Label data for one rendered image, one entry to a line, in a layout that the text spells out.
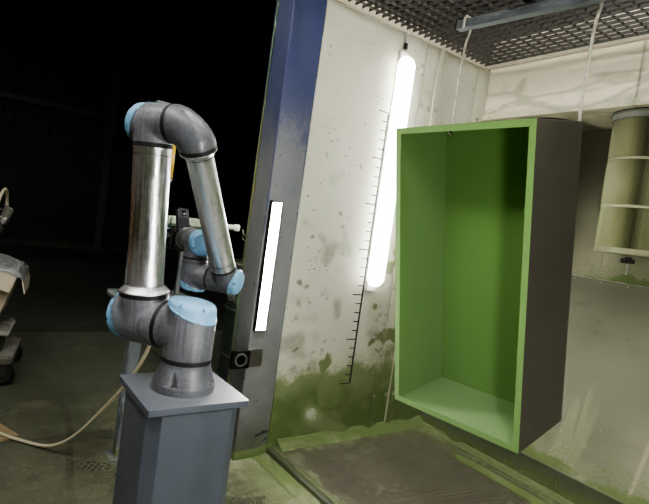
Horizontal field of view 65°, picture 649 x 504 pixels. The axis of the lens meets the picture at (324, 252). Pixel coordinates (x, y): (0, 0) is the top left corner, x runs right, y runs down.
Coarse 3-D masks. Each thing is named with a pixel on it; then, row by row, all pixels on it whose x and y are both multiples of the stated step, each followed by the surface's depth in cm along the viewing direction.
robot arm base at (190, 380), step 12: (168, 360) 151; (156, 372) 154; (168, 372) 150; (180, 372) 150; (192, 372) 151; (204, 372) 154; (156, 384) 151; (168, 384) 150; (180, 384) 149; (192, 384) 150; (204, 384) 153; (168, 396) 148; (180, 396) 148; (192, 396) 150
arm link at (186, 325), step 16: (160, 304) 156; (176, 304) 150; (192, 304) 153; (208, 304) 157; (160, 320) 152; (176, 320) 150; (192, 320) 149; (208, 320) 152; (160, 336) 152; (176, 336) 150; (192, 336) 150; (208, 336) 153; (176, 352) 150; (192, 352) 150; (208, 352) 154
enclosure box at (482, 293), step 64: (448, 128) 191; (512, 128) 209; (576, 128) 185; (448, 192) 237; (512, 192) 213; (576, 192) 192; (448, 256) 241; (512, 256) 217; (448, 320) 247; (512, 320) 221; (448, 384) 245; (512, 384) 225; (512, 448) 189
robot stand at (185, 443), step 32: (128, 384) 154; (224, 384) 165; (128, 416) 154; (160, 416) 139; (192, 416) 146; (224, 416) 152; (128, 448) 152; (160, 448) 141; (192, 448) 147; (224, 448) 153; (128, 480) 149; (160, 480) 142; (192, 480) 148; (224, 480) 155
